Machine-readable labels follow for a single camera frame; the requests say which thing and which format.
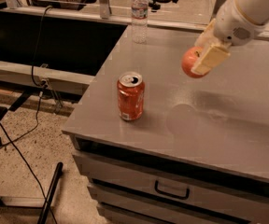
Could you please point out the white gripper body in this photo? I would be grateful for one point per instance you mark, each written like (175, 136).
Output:
(233, 24)

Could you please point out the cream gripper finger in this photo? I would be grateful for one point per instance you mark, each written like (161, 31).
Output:
(207, 35)
(211, 56)

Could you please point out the red apple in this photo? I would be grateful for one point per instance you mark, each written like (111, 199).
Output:
(188, 60)

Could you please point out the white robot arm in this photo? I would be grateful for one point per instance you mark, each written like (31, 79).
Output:
(257, 10)

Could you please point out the clear water bottle on table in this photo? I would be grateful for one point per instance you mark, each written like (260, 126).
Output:
(139, 10)

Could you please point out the orange soda can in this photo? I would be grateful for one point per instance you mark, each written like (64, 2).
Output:
(131, 89)

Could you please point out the grey drawer cabinet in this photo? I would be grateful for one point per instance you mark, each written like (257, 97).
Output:
(122, 182)

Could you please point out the black bar leaning on floor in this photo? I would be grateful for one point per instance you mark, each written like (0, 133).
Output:
(46, 208)

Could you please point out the metal bracket right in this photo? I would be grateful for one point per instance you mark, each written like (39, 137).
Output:
(220, 0)

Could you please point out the metal bracket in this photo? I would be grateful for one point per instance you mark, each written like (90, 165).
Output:
(105, 10)
(220, 0)

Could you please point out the metal bracket left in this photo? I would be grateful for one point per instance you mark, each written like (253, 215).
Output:
(105, 10)

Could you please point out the black drawer handle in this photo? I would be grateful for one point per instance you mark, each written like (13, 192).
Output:
(181, 194)

